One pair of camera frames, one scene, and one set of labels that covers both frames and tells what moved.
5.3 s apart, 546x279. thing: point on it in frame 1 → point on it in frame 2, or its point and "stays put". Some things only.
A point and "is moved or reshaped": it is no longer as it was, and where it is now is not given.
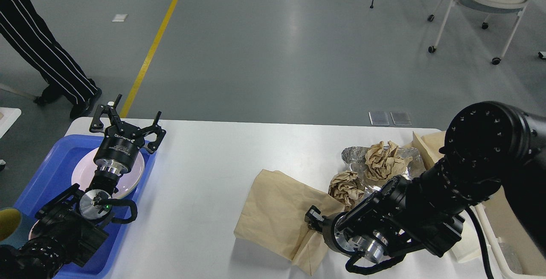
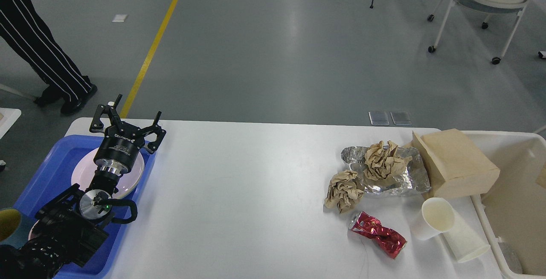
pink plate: (83, 171) stays put
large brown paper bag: (274, 219) is moved or reshaped
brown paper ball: (382, 162) stays put
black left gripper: (118, 151) stays put
